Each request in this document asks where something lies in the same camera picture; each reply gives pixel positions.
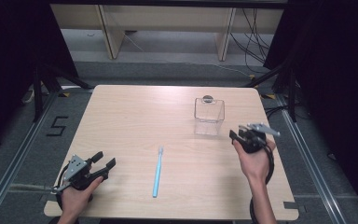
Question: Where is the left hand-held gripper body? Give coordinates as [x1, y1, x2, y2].
[51, 154, 110, 195]

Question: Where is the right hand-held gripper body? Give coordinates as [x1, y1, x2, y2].
[241, 122, 282, 154]

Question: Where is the clear plastic square cup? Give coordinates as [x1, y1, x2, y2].
[193, 94, 226, 137]

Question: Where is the light blue toothbrush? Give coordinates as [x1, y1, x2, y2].
[151, 146, 165, 199]

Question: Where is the person's right hand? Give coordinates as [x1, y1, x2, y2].
[232, 138, 277, 185]

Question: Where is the person's left hand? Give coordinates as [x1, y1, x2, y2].
[60, 175, 104, 217]

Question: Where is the black metal stand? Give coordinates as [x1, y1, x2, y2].
[32, 62, 93, 123]
[244, 61, 298, 123]

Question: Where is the black tape strip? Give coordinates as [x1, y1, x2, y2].
[282, 201, 308, 215]

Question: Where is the black curtain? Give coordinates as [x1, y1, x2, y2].
[0, 0, 79, 157]
[263, 0, 358, 216]

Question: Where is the beige wooden bench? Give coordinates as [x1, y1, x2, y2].
[49, 3, 285, 62]

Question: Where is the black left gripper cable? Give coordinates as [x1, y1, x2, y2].
[55, 163, 71, 210]

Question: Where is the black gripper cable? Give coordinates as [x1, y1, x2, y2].
[249, 144, 276, 224]
[55, 163, 71, 210]

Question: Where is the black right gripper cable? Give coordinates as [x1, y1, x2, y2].
[249, 144, 276, 224]

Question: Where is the aluminium floor rail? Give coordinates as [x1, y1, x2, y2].
[0, 91, 61, 220]
[275, 92, 347, 224]

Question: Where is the bundle of black cables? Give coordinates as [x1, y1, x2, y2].
[228, 7, 272, 75]

